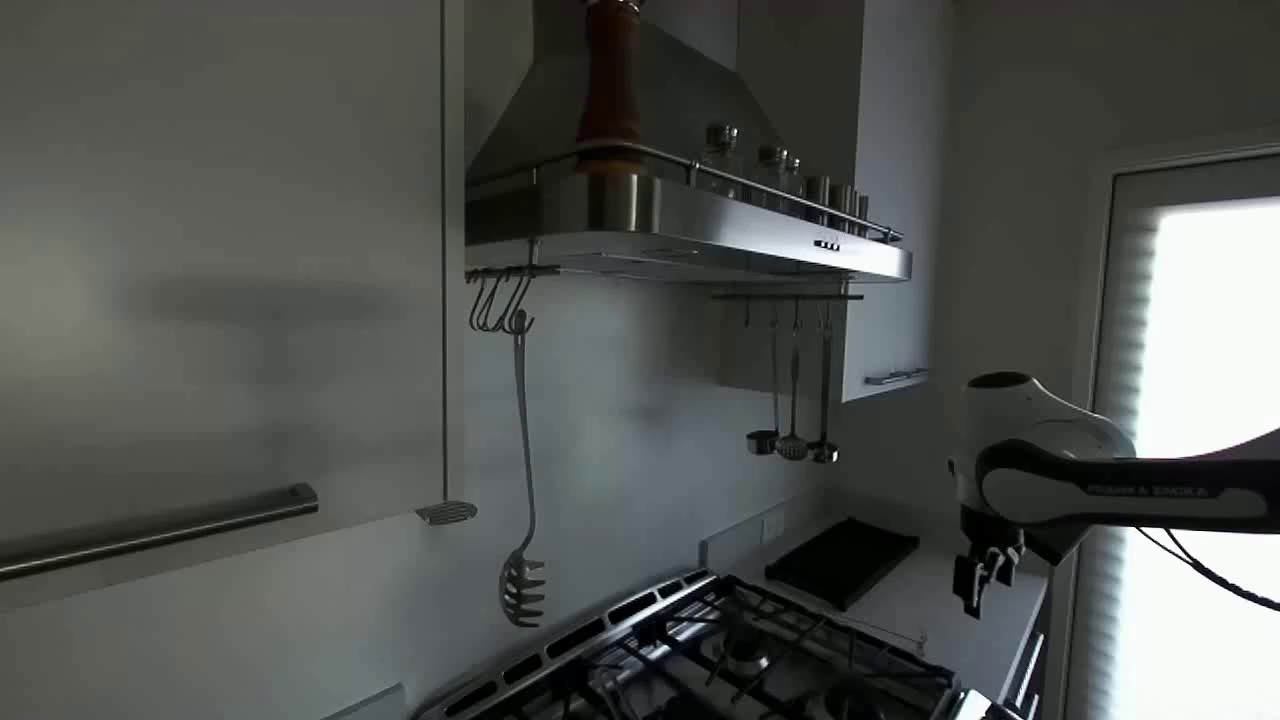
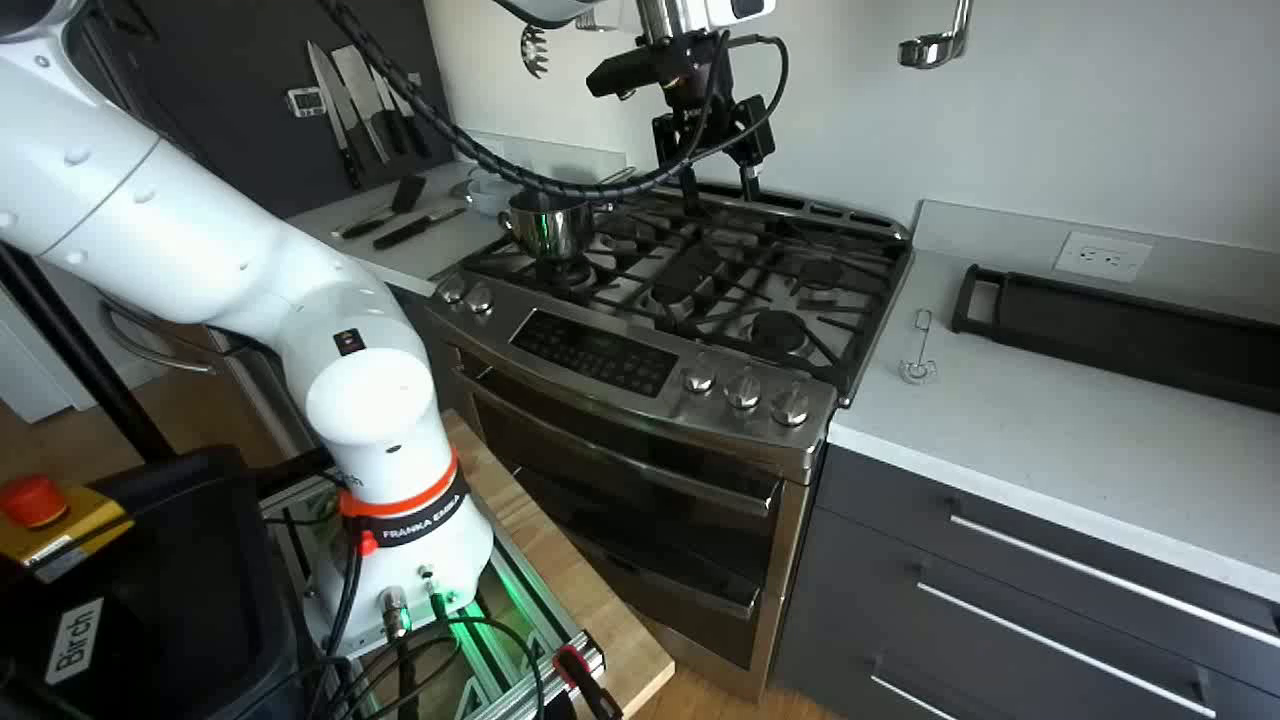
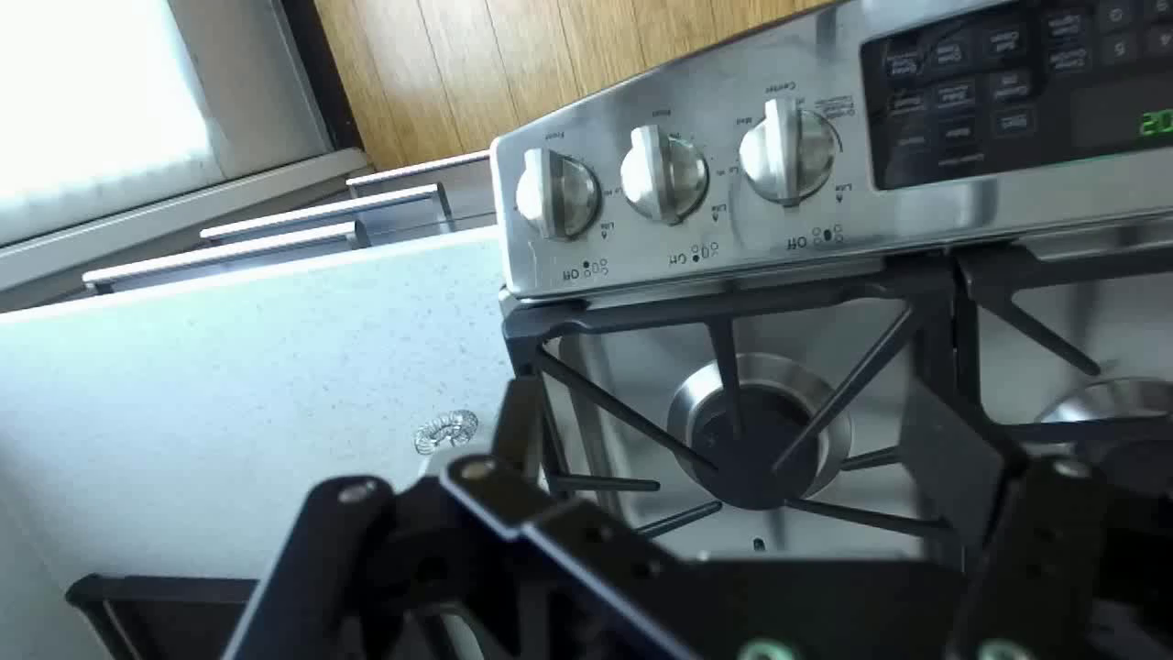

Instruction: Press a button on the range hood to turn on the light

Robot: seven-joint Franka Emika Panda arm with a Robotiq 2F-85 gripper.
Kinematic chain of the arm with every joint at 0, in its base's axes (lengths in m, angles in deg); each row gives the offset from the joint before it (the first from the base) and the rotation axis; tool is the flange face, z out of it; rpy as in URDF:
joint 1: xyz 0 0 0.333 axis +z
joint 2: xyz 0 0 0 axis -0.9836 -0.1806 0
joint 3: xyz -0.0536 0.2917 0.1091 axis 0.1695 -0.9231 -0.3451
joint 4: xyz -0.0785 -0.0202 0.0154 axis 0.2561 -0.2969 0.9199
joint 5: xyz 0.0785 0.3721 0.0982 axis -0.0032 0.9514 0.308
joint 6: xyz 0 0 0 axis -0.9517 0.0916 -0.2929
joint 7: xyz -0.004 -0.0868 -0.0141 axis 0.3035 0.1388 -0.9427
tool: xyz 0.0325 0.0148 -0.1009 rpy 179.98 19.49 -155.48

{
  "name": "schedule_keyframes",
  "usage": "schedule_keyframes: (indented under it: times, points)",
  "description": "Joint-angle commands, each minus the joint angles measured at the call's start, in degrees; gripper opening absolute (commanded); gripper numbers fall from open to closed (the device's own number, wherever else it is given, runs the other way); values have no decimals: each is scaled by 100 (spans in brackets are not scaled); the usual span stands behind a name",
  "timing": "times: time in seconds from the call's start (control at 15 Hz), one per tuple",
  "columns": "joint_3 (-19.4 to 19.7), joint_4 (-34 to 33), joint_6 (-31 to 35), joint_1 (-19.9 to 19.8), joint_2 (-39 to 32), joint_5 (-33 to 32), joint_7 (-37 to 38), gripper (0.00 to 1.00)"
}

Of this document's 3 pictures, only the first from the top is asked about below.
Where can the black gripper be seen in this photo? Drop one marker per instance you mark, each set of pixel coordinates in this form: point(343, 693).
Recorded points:
point(1002, 534)

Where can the stainless steel range hood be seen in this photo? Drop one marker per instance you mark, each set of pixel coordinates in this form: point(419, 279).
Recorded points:
point(667, 203)

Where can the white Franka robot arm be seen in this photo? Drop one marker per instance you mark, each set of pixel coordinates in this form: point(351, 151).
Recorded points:
point(1065, 480)

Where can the dark base cabinet drawers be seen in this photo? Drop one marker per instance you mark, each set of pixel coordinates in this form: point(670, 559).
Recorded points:
point(1031, 666)

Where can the black rectangular tray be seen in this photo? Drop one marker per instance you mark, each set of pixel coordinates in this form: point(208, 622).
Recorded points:
point(841, 563)

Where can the small steel measuring ladle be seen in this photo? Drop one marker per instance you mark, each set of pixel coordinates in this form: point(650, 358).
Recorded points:
point(761, 443)

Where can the window with white blind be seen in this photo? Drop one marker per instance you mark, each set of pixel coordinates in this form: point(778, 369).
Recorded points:
point(1202, 402)

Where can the black gas stove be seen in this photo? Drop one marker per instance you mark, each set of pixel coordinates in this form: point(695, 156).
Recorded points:
point(723, 661)

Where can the small steel spice jar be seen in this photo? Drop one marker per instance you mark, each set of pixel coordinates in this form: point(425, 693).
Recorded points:
point(821, 191)
point(794, 171)
point(848, 203)
point(773, 163)

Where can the hanging metal whisk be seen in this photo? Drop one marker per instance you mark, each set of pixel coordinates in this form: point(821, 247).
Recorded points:
point(520, 587)

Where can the large steel spice jar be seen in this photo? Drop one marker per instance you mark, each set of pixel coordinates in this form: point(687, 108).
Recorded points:
point(723, 141)

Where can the metal utensil hooks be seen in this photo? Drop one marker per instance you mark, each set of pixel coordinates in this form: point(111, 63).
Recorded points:
point(500, 303)

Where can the brown wooden pepper mill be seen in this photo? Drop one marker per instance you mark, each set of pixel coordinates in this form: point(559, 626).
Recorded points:
point(610, 81)

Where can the white wall outlet plate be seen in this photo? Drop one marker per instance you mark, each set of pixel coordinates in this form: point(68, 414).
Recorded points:
point(735, 541)

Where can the thin metal utensil rail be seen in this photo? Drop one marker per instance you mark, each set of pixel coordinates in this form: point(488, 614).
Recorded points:
point(785, 293)

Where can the white tall wall cabinet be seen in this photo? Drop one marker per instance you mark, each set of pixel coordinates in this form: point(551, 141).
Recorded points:
point(899, 203)

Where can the white wall cabinet door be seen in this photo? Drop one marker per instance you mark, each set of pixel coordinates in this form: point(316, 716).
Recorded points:
point(214, 265)

